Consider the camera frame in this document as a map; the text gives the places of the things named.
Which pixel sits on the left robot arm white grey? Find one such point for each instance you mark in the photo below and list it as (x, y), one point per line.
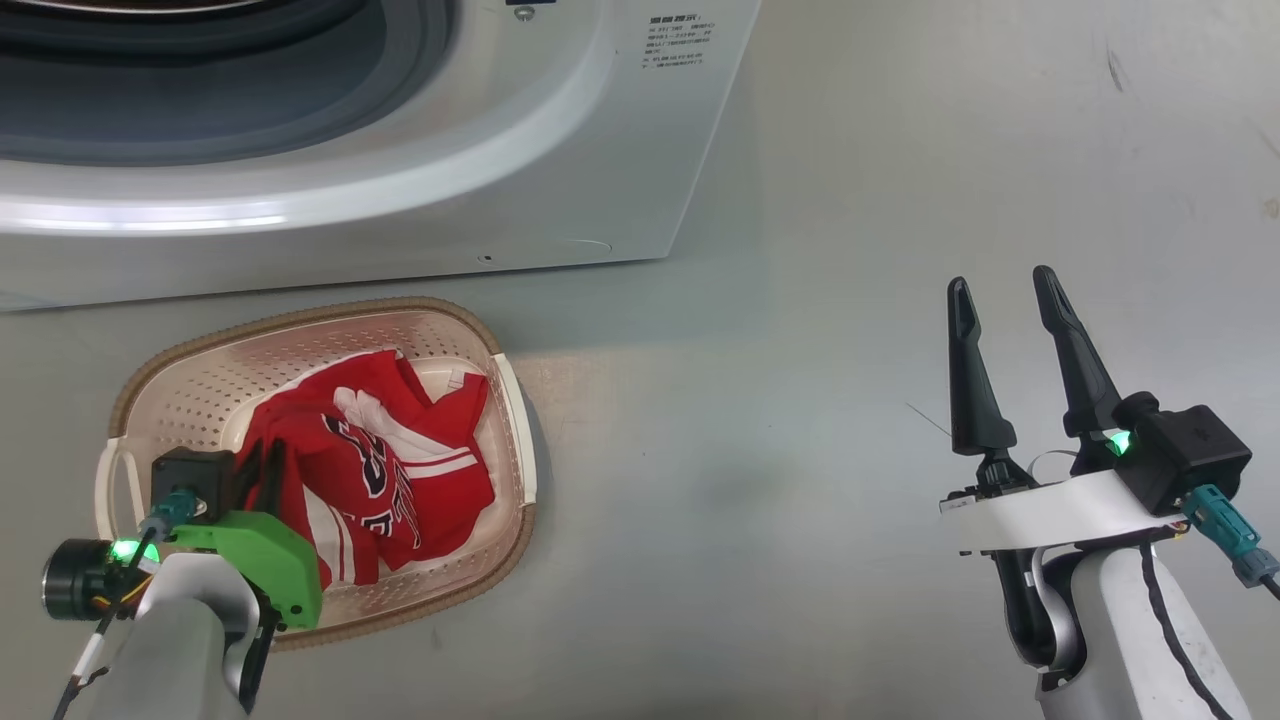
(180, 640)

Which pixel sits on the white front-load washing machine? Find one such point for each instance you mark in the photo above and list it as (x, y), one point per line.
(400, 220)

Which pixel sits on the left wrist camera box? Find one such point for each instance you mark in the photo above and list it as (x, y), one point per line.
(195, 475)

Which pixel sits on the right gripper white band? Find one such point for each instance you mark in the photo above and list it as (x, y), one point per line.
(1060, 510)

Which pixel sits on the red and white jersey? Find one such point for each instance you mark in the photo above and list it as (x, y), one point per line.
(400, 470)

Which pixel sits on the cream perforated laundry basket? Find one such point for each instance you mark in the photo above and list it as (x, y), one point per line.
(200, 380)

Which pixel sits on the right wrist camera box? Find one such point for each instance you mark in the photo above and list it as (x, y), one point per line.
(1185, 455)

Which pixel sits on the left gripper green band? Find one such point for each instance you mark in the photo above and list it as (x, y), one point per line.
(270, 560)

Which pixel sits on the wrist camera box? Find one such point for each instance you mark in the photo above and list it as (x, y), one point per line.
(1185, 455)
(195, 475)

